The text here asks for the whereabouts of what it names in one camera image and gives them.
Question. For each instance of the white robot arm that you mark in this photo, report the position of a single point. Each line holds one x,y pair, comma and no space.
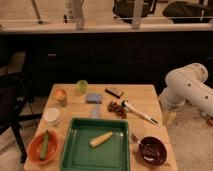
188,83

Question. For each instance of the green plastic tray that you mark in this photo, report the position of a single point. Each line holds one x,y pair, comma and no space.
112,155

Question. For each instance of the black brown eraser block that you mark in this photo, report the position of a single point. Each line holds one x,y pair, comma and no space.
115,92

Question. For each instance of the blue sponge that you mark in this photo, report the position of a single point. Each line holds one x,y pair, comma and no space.
94,98

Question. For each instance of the brown grape cluster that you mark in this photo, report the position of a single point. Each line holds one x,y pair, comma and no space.
117,109

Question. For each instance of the green cup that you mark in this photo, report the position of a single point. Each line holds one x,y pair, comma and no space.
82,86

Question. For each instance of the grey cloth piece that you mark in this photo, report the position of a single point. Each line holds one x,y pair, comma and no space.
95,112

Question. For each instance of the yellow corn cob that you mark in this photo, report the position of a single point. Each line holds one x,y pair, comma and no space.
100,139

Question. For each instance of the silver fork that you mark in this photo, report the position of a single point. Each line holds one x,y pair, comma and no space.
134,139

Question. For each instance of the white round container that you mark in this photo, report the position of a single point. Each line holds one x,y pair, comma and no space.
52,116

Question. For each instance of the wooden table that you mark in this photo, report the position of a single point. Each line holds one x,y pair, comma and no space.
142,97

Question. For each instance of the dark red bowl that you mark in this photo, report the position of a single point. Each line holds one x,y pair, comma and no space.
152,151

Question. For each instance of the green cucumber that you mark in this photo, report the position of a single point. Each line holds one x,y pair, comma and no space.
44,147

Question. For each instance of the orange bowl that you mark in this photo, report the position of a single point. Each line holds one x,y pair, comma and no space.
35,145

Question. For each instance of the black office chair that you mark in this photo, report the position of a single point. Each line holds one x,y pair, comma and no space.
15,93

